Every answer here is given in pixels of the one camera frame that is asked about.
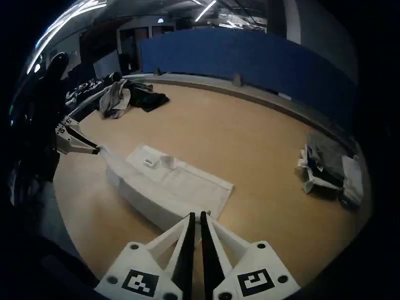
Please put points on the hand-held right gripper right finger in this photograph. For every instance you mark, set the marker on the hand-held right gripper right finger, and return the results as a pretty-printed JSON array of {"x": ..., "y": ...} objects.
[{"x": 250, "y": 265}]

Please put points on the heap of mixed towels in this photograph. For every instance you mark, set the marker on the heap of mixed towels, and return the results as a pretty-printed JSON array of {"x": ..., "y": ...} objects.
[{"x": 128, "y": 97}]

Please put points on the blue desk screen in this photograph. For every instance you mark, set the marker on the blue desk screen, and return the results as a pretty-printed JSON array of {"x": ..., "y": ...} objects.
[{"x": 250, "y": 62}]

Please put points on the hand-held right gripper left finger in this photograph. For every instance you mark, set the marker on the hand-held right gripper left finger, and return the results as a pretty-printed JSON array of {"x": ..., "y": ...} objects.
[{"x": 142, "y": 265}]

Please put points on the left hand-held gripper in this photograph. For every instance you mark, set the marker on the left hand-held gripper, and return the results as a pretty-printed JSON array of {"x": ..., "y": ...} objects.
[{"x": 40, "y": 103}]

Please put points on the white towel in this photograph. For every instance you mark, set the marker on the white towel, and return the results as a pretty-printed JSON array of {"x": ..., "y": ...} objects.
[{"x": 175, "y": 184}]

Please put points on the stack of folded towels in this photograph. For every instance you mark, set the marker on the stack of folded towels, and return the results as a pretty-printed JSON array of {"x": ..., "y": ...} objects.
[{"x": 331, "y": 172}]

